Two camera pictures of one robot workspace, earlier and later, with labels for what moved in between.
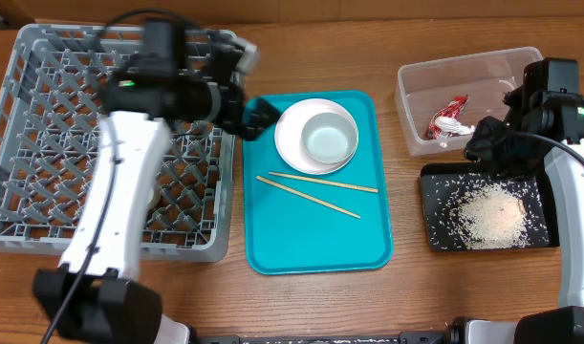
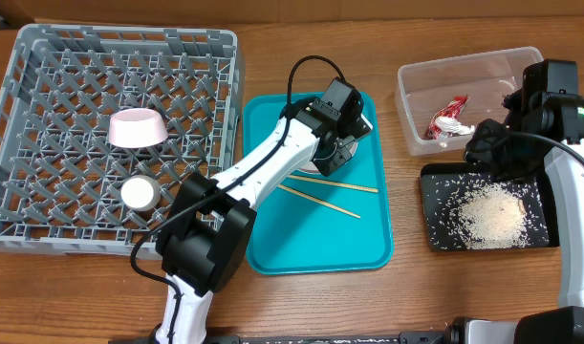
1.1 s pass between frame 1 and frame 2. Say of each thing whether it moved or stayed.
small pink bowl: moved
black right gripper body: stayed
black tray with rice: stayed
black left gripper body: moved
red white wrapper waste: stayed
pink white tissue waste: stayed
